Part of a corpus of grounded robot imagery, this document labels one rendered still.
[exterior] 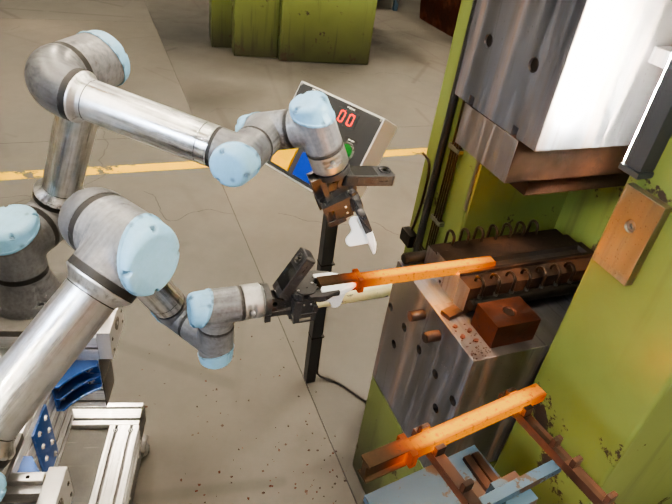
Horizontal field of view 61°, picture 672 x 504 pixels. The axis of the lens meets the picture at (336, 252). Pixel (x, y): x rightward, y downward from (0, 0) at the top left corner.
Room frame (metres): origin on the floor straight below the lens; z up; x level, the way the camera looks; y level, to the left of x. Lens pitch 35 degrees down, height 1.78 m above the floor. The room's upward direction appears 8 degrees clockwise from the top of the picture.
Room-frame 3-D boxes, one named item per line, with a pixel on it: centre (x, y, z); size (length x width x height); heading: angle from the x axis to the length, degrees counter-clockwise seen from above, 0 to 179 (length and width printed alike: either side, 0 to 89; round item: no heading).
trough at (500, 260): (1.22, -0.48, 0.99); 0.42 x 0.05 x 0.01; 116
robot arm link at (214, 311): (0.88, 0.23, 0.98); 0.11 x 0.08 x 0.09; 116
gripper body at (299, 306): (0.95, 0.09, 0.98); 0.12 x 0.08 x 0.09; 116
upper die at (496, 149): (1.24, -0.47, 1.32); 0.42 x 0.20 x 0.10; 116
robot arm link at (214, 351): (0.89, 0.24, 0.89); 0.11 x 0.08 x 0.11; 57
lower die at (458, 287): (1.24, -0.47, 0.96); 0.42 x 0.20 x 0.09; 116
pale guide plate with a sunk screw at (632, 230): (0.92, -0.53, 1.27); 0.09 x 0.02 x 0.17; 26
